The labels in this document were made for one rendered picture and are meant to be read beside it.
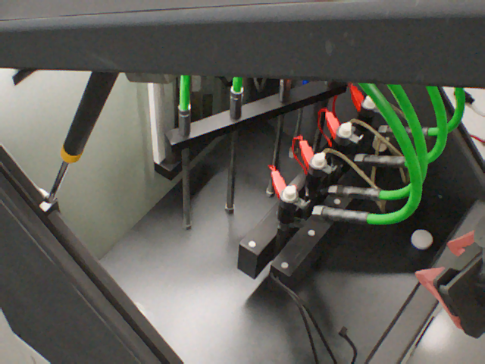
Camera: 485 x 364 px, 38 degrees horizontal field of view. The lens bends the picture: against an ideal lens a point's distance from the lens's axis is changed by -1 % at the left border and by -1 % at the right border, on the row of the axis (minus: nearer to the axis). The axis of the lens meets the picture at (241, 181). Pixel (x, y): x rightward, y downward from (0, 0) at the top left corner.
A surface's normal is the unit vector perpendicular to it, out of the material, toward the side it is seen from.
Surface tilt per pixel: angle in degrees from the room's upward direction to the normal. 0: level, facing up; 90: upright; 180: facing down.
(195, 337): 0
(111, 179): 90
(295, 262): 0
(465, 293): 45
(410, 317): 0
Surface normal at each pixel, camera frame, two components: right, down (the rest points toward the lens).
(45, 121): 0.80, 0.50
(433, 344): 0.05, -0.60
